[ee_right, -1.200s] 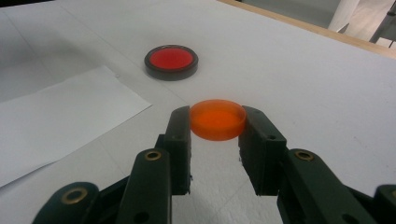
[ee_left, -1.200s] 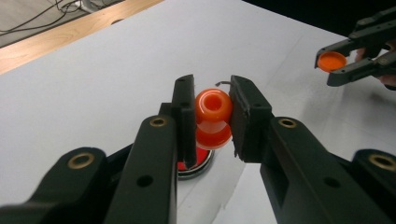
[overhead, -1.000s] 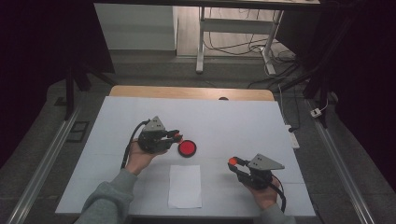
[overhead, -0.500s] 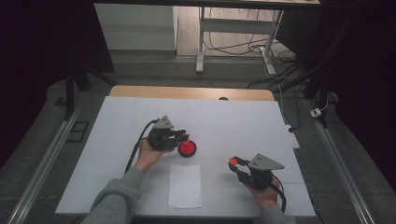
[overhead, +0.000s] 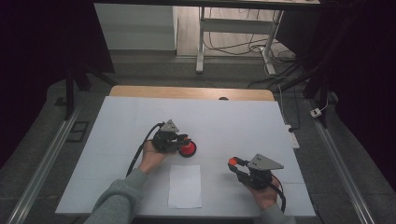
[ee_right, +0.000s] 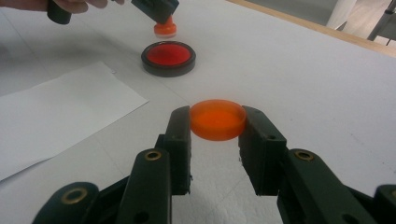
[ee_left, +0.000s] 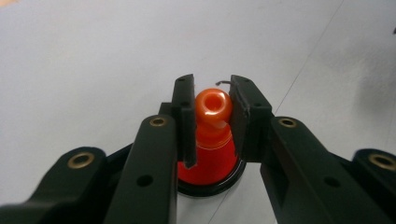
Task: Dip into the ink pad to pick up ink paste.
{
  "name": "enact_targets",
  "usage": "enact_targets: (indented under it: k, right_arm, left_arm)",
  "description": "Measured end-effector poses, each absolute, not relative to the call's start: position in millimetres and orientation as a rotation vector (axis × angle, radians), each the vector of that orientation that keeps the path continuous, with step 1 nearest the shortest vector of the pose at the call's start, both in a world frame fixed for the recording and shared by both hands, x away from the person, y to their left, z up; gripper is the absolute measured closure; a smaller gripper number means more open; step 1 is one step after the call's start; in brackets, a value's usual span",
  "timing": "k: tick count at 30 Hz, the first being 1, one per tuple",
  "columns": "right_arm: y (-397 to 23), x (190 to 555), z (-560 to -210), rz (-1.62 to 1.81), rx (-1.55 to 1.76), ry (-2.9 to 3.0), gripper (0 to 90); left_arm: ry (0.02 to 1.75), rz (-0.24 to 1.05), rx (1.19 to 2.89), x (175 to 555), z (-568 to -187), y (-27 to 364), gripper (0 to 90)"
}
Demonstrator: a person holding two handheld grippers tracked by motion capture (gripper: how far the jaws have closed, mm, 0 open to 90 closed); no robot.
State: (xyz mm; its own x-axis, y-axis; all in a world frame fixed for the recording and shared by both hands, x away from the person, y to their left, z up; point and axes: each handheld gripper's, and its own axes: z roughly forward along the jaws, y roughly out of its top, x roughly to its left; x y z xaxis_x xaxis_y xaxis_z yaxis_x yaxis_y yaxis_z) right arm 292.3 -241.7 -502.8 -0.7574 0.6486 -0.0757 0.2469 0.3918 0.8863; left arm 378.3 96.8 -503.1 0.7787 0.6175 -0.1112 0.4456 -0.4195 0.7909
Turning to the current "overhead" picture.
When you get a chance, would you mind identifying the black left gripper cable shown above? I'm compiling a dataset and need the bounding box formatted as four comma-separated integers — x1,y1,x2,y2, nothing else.
125,122,165,178

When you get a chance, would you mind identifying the black stand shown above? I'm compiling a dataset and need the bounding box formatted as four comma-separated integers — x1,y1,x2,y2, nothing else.
278,18,359,129
64,63,120,121

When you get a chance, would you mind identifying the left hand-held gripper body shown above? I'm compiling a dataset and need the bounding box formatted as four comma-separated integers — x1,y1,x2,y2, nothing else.
151,119,185,154

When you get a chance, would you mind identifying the white desk frame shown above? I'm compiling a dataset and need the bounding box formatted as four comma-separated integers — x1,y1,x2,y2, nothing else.
195,6,285,76

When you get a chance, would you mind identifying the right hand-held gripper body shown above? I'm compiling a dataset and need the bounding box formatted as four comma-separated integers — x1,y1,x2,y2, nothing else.
236,153,285,191

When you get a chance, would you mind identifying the round red ink pad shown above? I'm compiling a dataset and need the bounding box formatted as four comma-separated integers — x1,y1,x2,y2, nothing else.
177,140,198,159

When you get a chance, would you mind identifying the tangle of black floor cables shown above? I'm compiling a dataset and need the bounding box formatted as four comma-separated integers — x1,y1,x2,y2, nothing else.
204,7,303,91

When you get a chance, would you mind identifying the dark curtain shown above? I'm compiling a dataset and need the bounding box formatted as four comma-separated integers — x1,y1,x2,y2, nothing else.
275,0,396,190
0,0,116,171

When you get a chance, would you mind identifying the white cabinet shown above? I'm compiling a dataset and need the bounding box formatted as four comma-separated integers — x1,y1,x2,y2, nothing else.
93,3,178,51

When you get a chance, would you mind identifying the black plug with cable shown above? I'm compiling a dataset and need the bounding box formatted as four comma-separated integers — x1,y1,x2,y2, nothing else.
288,83,303,133

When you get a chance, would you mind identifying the metal floor rail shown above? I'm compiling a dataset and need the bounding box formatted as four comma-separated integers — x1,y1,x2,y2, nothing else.
6,105,82,224
306,99,376,224

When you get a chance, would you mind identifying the small white paper sheet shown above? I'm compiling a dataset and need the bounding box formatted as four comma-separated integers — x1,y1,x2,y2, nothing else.
167,164,203,209

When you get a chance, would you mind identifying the person's right hand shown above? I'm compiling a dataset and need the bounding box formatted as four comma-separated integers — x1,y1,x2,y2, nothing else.
246,177,281,212

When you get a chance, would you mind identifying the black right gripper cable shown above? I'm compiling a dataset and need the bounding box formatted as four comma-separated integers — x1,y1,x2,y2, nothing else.
270,175,287,215

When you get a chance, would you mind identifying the large white table cover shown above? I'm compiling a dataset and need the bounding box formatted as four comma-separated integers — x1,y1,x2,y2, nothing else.
55,95,317,217

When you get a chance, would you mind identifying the black floor socket frame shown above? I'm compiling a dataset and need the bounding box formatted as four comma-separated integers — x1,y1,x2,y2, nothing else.
65,120,91,144

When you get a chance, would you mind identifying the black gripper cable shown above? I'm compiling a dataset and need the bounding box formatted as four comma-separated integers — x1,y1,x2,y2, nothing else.
125,122,165,178
270,175,287,215

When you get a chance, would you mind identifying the white power strip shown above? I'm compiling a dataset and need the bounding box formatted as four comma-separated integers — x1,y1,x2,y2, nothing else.
284,124,301,149

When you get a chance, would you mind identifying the person's left hand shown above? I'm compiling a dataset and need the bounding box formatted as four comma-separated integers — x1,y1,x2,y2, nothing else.
137,139,169,175

